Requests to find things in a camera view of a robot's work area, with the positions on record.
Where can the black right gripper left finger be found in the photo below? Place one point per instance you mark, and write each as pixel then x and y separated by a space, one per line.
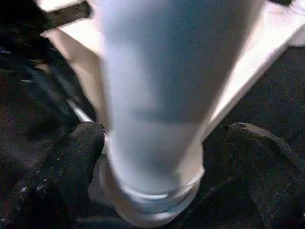
pixel 59 181

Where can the black mat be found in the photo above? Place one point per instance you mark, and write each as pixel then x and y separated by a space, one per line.
pixel 274 107

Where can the white plastic table leg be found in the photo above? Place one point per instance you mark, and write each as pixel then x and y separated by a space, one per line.
pixel 166 83

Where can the white plastic table top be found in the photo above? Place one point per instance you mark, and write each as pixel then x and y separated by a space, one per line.
pixel 262 47

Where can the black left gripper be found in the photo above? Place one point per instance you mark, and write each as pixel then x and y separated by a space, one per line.
pixel 21 28

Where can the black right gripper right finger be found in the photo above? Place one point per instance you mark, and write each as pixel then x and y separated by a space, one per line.
pixel 274 181

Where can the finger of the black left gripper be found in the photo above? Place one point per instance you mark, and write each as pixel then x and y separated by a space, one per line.
pixel 76 90

